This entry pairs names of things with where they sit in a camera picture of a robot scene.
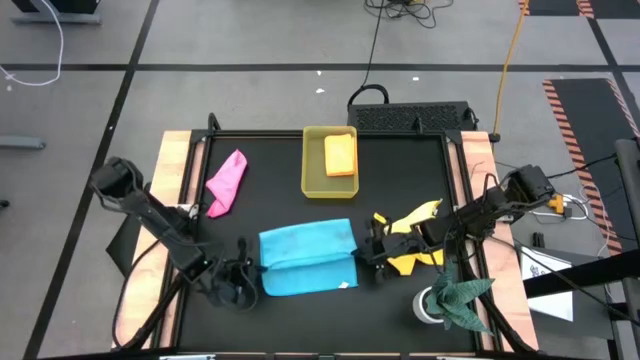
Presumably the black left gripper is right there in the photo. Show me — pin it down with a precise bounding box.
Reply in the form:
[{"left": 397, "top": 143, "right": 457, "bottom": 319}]
[{"left": 202, "top": 236, "right": 270, "bottom": 312}]

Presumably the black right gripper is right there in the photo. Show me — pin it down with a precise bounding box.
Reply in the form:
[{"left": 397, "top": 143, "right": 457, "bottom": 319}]
[{"left": 355, "top": 218, "right": 429, "bottom": 285}]

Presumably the blue microfiber towel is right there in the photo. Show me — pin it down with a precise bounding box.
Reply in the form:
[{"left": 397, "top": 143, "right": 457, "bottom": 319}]
[{"left": 257, "top": 217, "right": 360, "bottom": 298}]

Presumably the orange microfiber towel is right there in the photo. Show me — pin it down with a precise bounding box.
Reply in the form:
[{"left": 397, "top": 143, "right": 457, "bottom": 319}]
[{"left": 323, "top": 132, "right": 358, "bottom": 178}]

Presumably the yellow microfiber towel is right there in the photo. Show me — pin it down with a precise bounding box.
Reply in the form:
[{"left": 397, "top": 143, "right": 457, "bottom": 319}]
[{"left": 372, "top": 198, "right": 446, "bottom": 278}]

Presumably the pink microfiber towel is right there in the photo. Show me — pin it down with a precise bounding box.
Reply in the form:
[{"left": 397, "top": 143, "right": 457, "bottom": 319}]
[{"left": 204, "top": 148, "right": 249, "bottom": 220}]

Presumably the white plant pot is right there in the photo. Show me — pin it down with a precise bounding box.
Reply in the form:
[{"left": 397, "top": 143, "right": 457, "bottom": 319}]
[{"left": 412, "top": 285, "right": 441, "bottom": 326}]

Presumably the green striped-leaf plant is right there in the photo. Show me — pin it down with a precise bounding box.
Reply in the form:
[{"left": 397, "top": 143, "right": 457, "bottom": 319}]
[{"left": 424, "top": 258, "right": 496, "bottom": 335}]

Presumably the yellow plastic bin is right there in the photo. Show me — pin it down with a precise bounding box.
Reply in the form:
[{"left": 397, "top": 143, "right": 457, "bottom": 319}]
[{"left": 300, "top": 125, "right": 361, "bottom": 200}]

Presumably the wooden side board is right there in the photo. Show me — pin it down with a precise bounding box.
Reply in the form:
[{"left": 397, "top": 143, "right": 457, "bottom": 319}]
[
  {"left": 110, "top": 130, "right": 207, "bottom": 351},
  {"left": 458, "top": 130, "right": 540, "bottom": 352}
]

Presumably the white paper sheet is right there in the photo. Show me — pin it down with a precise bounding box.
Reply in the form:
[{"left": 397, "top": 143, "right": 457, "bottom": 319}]
[{"left": 519, "top": 245, "right": 575, "bottom": 323}]

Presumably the black hazard-striped floor mat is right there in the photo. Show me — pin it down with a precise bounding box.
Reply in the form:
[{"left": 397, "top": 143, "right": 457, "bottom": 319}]
[
  {"left": 541, "top": 77, "right": 640, "bottom": 257},
  {"left": 517, "top": 0, "right": 640, "bottom": 20}
]

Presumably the grey metal floor bar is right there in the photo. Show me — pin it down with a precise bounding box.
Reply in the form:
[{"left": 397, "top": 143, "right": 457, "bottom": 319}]
[
  {"left": 9, "top": 0, "right": 102, "bottom": 26},
  {"left": 0, "top": 134, "right": 48, "bottom": 151}
]

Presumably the black frame pole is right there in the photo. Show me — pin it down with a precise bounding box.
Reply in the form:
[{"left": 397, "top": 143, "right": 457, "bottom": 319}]
[{"left": 522, "top": 247, "right": 640, "bottom": 300}]

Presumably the black floor cable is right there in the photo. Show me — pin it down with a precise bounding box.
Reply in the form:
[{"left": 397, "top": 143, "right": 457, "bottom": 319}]
[{"left": 346, "top": 14, "right": 391, "bottom": 110}]

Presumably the orange floor cable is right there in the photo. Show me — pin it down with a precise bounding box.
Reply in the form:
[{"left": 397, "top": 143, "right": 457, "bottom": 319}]
[{"left": 491, "top": 0, "right": 531, "bottom": 142}]

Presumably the black cable bundle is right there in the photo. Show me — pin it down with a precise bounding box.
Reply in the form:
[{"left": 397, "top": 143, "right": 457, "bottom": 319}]
[{"left": 363, "top": 0, "right": 455, "bottom": 30}]

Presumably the white floor cable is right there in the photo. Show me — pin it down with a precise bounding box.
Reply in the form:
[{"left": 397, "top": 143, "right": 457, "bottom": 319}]
[{"left": 0, "top": 0, "right": 67, "bottom": 88}]

